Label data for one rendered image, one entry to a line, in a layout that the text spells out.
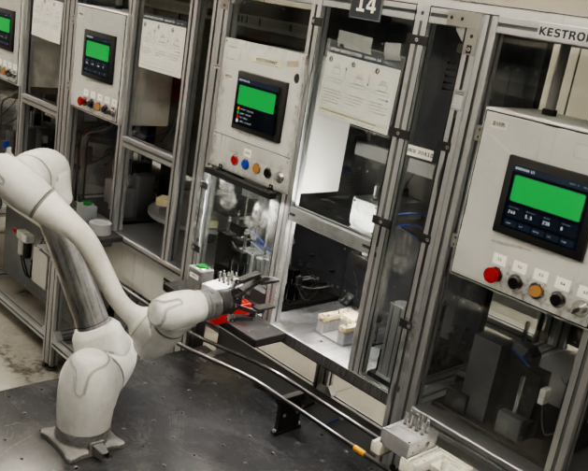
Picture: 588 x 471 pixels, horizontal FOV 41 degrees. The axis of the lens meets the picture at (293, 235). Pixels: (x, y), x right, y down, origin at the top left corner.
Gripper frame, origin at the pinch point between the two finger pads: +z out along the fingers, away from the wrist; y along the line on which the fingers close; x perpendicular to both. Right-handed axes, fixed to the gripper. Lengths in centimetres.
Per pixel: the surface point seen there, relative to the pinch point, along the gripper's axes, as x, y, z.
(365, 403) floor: 69, -112, 152
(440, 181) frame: -38, 45, 21
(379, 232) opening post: -20.0, 24.3, 22.4
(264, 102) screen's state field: 35, 53, 18
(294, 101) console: 23, 55, 20
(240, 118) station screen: 45, 45, 18
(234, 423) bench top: 1.1, -44.4, -4.8
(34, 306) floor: 250, -112, 51
